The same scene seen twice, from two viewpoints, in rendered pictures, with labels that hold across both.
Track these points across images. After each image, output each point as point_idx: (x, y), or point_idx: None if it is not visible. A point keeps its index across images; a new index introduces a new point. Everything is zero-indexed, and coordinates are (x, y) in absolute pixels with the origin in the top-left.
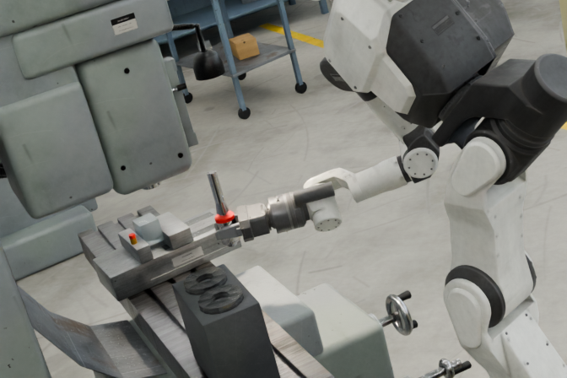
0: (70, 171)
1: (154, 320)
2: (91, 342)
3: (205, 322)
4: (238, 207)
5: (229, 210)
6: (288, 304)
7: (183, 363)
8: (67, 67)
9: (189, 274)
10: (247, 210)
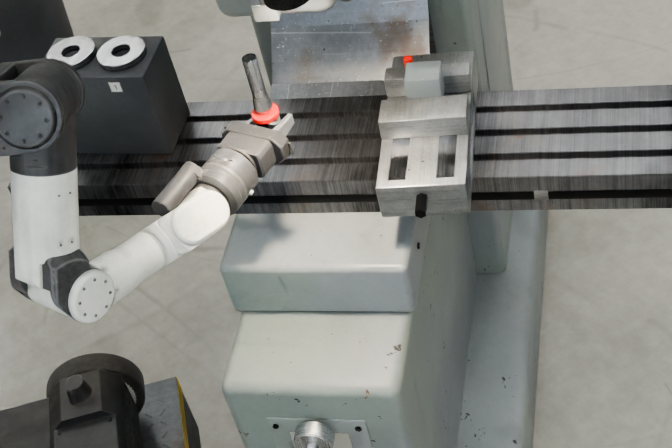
0: None
1: (311, 103)
2: (362, 63)
3: (57, 39)
4: (272, 131)
5: (255, 110)
6: (263, 253)
7: (195, 104)
8: None
9: (378, 153)
10: (254, 137)
